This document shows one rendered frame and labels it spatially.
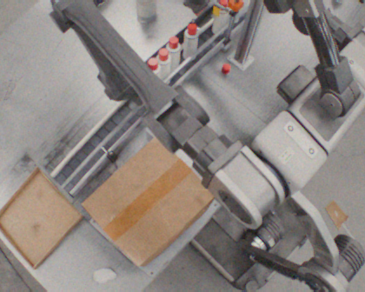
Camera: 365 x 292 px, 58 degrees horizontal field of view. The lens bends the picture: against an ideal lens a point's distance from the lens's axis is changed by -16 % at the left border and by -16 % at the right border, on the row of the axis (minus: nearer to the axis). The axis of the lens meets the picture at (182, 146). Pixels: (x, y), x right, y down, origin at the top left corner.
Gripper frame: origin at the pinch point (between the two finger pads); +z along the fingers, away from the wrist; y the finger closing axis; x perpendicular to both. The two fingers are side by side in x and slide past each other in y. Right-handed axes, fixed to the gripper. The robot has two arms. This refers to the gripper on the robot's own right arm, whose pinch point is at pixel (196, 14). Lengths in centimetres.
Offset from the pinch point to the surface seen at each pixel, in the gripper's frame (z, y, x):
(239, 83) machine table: 18.8, 4.3, 27.5
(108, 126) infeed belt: 13, 53, 5
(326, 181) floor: 103, -29, 95
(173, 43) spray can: -6.9, 20.8, 6.7
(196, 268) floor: 102, 65, 66
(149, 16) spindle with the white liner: 9.4, 8.4, -18.2
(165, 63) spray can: -2.6, 27.1, 8.9
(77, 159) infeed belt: 14, 69, 5
